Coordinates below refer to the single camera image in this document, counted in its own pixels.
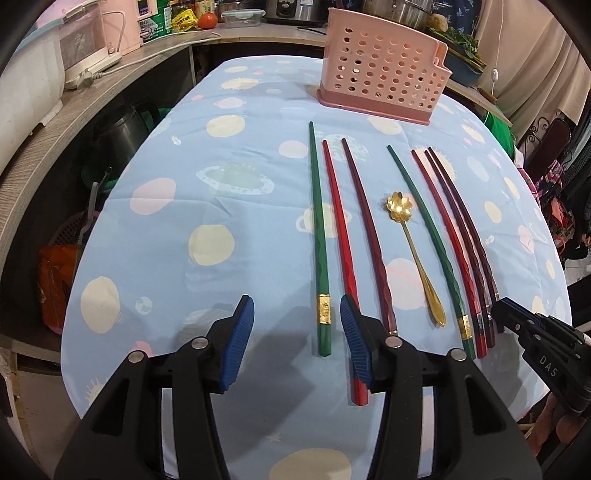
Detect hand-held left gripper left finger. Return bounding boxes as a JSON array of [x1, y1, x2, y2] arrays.
[[53, 294, 256, 480]]

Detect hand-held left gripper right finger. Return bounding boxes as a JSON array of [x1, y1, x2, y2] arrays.
[[340, 293, 543, 480]]

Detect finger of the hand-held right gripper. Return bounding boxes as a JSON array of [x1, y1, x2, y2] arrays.
[[491, 298, 577, 352]]

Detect green chopstick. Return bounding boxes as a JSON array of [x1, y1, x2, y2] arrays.
[[387, 144, 476, 361], [308, 121, 334, 357]]

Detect maroon chopstick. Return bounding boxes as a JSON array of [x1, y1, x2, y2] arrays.
[[341, 137, 399, 336]]

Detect gold flower spoon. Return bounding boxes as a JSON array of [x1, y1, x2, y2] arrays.
[[384, 191, 447, 328]]

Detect dark purple chopstick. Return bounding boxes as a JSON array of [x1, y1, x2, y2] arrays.
[[428, 147, 505, 334]]

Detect pink perforated utensil holder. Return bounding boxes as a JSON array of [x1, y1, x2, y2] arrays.
[[316, 8, 452, 126]]

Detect person's right hand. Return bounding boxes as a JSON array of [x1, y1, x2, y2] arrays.
[[526, 394, 591, 462]]

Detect blue planet print tablecloth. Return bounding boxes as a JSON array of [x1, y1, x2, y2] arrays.
[[60, 55, 574, 480]]

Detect pink clothes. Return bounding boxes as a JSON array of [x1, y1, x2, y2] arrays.
[[516, 161, 579, 260]]

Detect black metal chair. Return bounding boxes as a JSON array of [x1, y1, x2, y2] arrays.
[[521, 114, 574, 186]]

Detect orange plastic bag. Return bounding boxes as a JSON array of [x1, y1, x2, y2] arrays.
[[36, 244, 85, 336]]

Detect green mesh bag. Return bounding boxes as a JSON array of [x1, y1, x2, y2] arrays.
[[484, 105, 516, 158]]

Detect pink plastic basket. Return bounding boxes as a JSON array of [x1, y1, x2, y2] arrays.
[[47, 209, 101, 251]]

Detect blue tray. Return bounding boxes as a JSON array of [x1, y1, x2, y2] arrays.
[[429, 44, 489, 89]]

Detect beige curtain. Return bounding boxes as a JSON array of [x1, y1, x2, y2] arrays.
[[475, 0, 591, 141]]

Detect green leafy vegetables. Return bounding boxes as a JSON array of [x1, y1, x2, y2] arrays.
[[429, 27, 485, 65]]

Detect dark blue floral cloth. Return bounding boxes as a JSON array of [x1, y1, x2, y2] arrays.
[[434, 0, 482, 29]]

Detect clear food container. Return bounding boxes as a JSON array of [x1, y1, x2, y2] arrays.
[[220, 8, 265, 30]]

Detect white plastic tub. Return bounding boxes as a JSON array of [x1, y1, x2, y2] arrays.
[[0, 11, 66, 172]]

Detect yellow snack packet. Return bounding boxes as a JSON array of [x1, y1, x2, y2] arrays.
[[171, 9, 202, 34]]

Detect large steel pot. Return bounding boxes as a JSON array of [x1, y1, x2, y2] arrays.
[[361, 0, 450, 31]]

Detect green tin can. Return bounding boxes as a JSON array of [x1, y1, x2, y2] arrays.
[[140, 0, 175, 45]]

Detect silver rice cooker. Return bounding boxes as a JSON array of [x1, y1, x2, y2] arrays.
[[263, 0, 329, 27]]

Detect pink kitchen appliance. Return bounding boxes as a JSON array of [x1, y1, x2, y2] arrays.
[[99, 0, 145, 55]]

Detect pink dotted cloth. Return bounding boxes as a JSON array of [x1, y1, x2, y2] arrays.
[[36, 0, 103, 29]]

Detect grey handled brush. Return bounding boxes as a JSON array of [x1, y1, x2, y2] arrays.
[[75, 179, 101, 246]]

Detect white cord with switch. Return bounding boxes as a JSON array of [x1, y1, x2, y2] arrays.
[[488, 0, 505, 103]]

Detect white power cable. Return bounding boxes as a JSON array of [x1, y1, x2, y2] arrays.
[[92, 28, 223, 80]]

